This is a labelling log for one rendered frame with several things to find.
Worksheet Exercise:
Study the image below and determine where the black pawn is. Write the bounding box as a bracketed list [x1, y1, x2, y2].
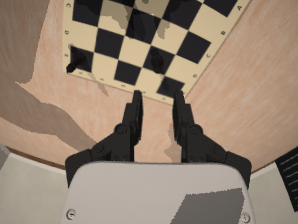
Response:
[151, 56, 164, 74]

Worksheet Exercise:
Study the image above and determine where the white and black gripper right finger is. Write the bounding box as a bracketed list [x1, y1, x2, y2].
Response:
[172, 90, 252, 190]

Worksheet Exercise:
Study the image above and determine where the chessboard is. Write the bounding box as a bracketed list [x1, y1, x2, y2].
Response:
[62, 0, 250, 105]

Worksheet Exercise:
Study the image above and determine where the black bishop chess piece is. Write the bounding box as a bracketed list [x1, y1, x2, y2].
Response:
[66, 52, 87, 73]

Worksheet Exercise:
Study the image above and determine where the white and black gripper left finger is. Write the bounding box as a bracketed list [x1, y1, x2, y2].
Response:
[65, 90, 143, 188]

